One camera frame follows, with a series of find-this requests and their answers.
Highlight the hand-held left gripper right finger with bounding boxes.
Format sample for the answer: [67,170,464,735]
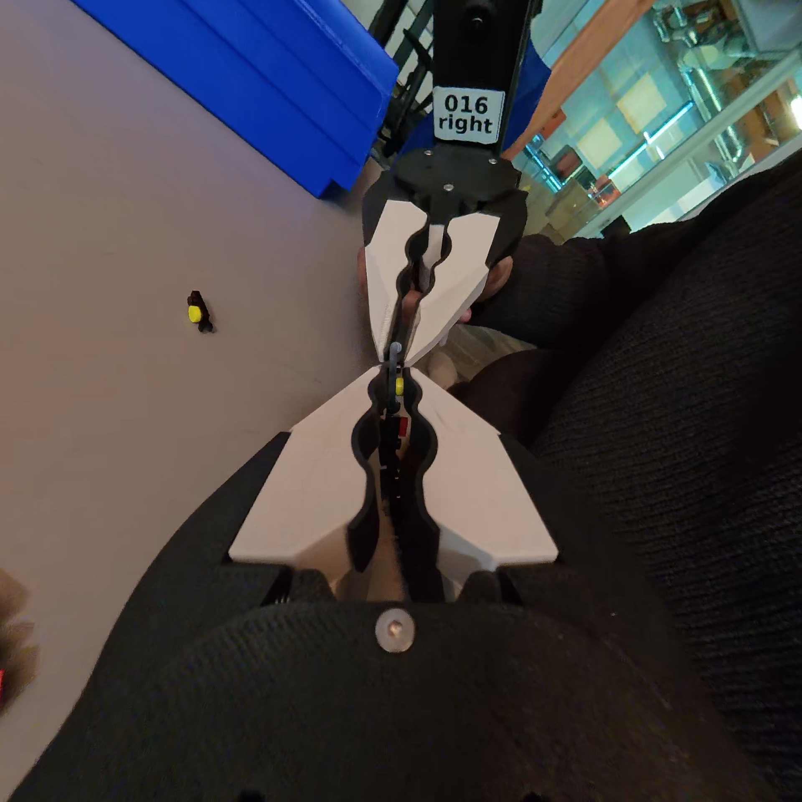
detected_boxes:
[407,366,560,599]

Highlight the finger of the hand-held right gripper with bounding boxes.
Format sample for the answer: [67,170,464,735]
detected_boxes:
[400,212,497,371]
[364,202,434,365]

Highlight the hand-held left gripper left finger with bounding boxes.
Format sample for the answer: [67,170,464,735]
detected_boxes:
[228,365,384,601]

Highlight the black jointed lego tail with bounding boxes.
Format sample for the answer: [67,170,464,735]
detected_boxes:
[376,341,414,521]

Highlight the person's right forearm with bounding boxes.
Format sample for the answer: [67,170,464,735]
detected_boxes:
[476,235,627,352]

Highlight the person's right hand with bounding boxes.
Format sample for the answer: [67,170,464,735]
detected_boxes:
[356,247,516,327]

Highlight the beige trousers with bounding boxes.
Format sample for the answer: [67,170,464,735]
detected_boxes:
[431,325,535,391]

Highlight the wooden beam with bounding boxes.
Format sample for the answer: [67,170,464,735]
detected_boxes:
[501,0,659,160]

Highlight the black knitted sweater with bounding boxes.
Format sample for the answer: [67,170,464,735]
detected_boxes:
[451,157,802,802]

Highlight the blue plastic bin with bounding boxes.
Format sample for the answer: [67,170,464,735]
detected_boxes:
[72,0,402,200]

